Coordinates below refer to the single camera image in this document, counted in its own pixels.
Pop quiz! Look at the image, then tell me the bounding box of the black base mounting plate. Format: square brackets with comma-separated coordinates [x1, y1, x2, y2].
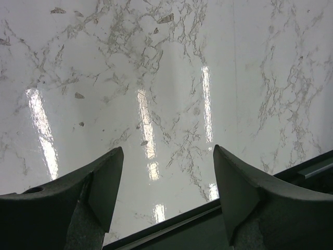
[104, 149, 333, 250]

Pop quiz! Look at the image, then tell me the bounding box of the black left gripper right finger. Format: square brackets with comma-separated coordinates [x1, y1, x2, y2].
[213, 145, 332, 249]

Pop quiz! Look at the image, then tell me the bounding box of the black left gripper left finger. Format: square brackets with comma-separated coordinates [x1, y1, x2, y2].
[1, 147, 123, 249]

